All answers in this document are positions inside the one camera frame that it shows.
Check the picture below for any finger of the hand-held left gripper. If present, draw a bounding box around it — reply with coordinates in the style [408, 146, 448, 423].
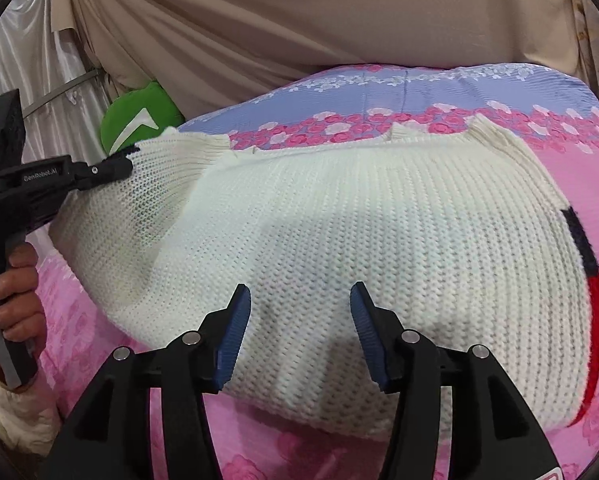
[74, 151, 136, 192]

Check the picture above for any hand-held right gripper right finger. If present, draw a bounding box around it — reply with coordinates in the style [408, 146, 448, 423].
[348, 281, 563, 480]

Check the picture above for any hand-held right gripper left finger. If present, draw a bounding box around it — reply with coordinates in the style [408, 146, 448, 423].
[54, 284, 254, 480]

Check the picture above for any white knit sweater red black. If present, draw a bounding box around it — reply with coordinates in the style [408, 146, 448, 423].
[50, 115, 599, 436]

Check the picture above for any person's left forearm cream sleeve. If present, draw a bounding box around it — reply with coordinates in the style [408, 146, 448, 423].
[0, 335, 64, 457]

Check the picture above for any person's left hand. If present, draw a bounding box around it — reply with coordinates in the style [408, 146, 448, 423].
[0, 244, 44, 346]

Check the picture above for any green cushion white mark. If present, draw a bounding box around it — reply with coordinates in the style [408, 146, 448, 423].
[100, 81, 185, 157]

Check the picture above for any silver satin curtain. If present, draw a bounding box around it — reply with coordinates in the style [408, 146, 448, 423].
[0, 0, 111, 163]

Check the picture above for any beige draped cloth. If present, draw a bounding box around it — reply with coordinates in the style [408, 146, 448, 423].
[50, 0, 597, 122]

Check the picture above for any pink floral bed sheet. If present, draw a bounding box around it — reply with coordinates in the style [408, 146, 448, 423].
[27, 62, 599, 480]

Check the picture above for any grey curtain tie strap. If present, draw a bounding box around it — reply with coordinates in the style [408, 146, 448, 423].
[22, 70, 103, 119]

